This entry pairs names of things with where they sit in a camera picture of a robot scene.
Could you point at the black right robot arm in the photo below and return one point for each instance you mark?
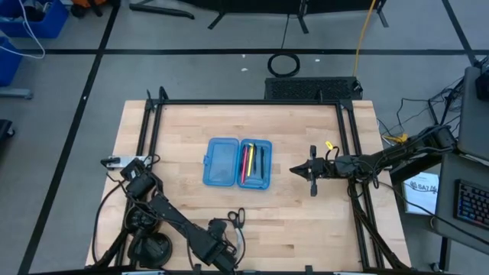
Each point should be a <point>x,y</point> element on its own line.
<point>401,154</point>

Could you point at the pink pen with yellow tip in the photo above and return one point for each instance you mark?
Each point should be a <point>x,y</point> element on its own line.
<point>243,168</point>

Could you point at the blue plastic supply box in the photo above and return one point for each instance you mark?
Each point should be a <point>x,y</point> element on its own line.
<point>221,164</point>

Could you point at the black camera stand base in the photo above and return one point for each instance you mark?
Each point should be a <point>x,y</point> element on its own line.
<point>151,252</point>

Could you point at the black keyboard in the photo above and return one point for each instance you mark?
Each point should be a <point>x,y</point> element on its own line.
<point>473,204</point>

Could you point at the black object on floor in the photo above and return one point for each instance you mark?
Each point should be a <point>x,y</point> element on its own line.
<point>4,130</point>

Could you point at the black perforated computer case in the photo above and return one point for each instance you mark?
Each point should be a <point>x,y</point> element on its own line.
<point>309,88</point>

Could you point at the black floor bar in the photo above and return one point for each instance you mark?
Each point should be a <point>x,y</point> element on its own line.
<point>160,10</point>

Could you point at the grey table foot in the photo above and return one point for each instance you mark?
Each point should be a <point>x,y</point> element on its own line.
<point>15,93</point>

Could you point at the grey side desk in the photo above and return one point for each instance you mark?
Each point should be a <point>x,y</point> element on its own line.
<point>473,130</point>

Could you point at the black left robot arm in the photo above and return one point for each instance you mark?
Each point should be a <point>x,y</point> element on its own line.
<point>172,214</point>

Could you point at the white printed paper sheet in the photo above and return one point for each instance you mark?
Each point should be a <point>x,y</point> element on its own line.
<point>420,198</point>

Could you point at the orange and black vacuum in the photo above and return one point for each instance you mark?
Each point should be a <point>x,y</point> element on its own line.
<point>82,7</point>

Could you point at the black divider panel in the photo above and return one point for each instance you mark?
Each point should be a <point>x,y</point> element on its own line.
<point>267,4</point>

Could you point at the yellow highlighter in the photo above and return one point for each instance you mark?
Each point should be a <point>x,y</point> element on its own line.
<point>250,160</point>

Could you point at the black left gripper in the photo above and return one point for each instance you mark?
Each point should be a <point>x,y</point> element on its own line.
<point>217,252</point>

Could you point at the black pen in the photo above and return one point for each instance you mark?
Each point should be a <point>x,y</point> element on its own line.
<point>262,162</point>
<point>255,158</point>

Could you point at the large blue storage bin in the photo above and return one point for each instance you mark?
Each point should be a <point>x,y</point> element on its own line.
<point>53,23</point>

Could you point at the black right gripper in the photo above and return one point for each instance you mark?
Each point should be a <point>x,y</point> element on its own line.
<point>330,168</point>

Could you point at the yellow connector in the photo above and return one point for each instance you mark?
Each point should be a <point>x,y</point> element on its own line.
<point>397,139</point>

